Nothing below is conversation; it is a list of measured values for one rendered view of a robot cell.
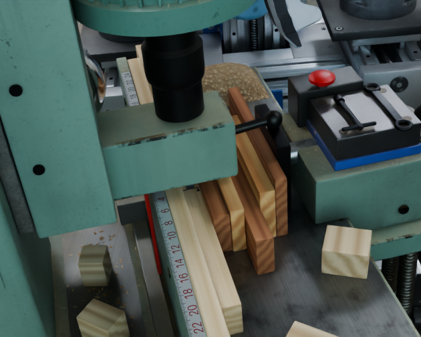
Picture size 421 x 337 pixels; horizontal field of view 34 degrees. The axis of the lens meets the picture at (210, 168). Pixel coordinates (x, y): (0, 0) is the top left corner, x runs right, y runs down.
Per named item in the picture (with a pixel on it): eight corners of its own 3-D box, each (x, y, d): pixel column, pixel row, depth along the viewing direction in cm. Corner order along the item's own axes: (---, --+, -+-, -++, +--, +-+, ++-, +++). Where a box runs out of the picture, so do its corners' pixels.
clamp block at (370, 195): (426, 221, 79) (436, 158, 73) (315, 247, 77) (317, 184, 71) (373, 150, 90) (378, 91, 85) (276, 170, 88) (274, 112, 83)
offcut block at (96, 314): (83, 342, 78) (75, 317, 75) (99, 321, 80) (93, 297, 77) (113, 356, 76) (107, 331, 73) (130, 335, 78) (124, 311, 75)
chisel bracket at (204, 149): (240, 186, 74) (235, 121, 69) (111, 214, 72) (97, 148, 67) (223, 149, 80) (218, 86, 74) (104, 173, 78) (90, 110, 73)
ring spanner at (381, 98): (416, 130, 71) (417, 126, 70) (398, 134, 70) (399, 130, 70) (376, 84, 79) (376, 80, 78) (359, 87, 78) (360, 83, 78)
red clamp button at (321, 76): (339, 85, 76) (339, 77, 76) (313, 90, 76) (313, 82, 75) (329, 73, 79) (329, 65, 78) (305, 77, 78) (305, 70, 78)
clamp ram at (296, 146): (341, 199, 78) (345, 134, 72) (278, 213, 77) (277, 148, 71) (314, 155, 85) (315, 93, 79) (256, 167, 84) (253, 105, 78)
